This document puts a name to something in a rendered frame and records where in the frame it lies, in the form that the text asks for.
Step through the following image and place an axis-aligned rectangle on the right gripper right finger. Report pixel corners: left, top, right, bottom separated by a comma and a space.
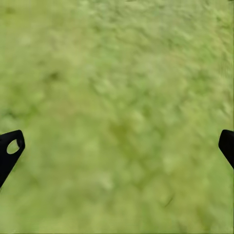
218, 130, 234, 169

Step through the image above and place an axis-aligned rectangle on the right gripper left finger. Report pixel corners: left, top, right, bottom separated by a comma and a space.
0, 130, 25, 188

